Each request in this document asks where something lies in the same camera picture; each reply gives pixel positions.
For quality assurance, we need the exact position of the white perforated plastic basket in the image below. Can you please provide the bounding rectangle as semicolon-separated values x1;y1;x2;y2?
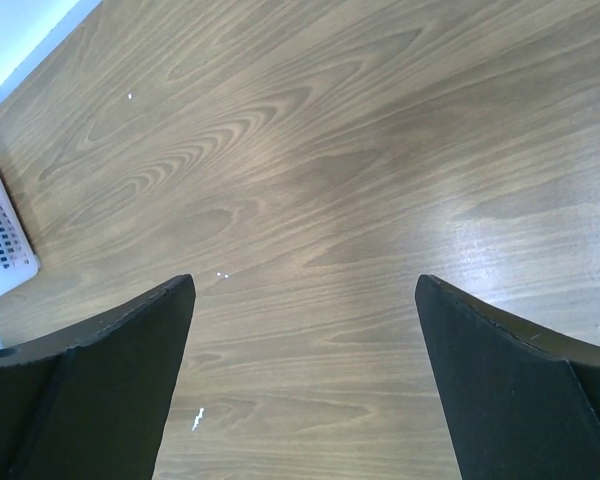
0;176;40;297

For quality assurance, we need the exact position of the small white scrap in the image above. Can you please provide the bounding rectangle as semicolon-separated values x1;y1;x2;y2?
191;407;205;432

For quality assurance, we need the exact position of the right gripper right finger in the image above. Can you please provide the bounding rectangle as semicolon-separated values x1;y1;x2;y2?
415;275;600;479

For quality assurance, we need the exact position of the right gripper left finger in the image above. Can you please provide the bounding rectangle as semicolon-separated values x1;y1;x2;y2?
0;274;195;479

